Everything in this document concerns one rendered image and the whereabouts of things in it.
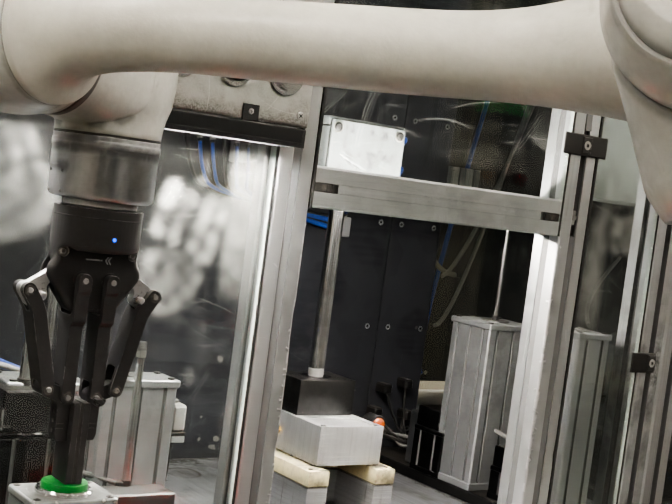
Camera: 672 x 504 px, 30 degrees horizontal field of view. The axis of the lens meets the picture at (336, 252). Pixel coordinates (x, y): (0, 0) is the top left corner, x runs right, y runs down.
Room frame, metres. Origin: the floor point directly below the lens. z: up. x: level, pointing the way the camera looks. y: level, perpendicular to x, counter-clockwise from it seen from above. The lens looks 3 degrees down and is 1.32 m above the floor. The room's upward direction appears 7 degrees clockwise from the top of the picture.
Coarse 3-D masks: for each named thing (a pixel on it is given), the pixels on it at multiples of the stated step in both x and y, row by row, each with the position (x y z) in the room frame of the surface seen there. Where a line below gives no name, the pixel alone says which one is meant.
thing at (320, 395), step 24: (336, 216) 1.58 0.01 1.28; (336, 240) 1.58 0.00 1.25; (336, 264) 1.59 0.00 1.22; (312, 360) 1.58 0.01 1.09; (288, 384) 1.56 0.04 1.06; (312, 384) 1.55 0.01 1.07; (336, 384) 1.57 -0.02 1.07; (288, 408) 1.56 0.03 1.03; (312, 408) 1.55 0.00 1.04; (336, 408) 1.58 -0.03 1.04
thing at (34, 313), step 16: (32, 288) 1.02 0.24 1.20; (32, 304) 1.02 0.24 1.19; (32, 320) 1.02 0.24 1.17; (32, 336) 1.03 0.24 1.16; (48, 336) 1.03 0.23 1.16; (32, 352) 1.04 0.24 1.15; (48, 352) 1.03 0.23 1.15; (32, 368) 1.04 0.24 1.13; (48, 368) 1.03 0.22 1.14; (32, 384) 1.05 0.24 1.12; (48, 384) 1.03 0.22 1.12
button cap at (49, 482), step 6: (42, 480) 1.05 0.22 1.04; (48, 480) 1.05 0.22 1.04; (54, 480) 1.06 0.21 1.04; (84, 480) 1.07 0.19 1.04; (42, 486) 1.05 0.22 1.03; (48, 486) 1.04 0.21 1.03; (54, 486) 1.04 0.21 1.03; (60, 486) 1.04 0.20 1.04; (66, 486) 1.04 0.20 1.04; (72, 486) 1.05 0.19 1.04; (78, 486) 1.05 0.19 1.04; (84, 486) 1.05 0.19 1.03; (66, 492) 1.04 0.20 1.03; (72, 492) 1.04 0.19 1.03; (78, 492) 1.05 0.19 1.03
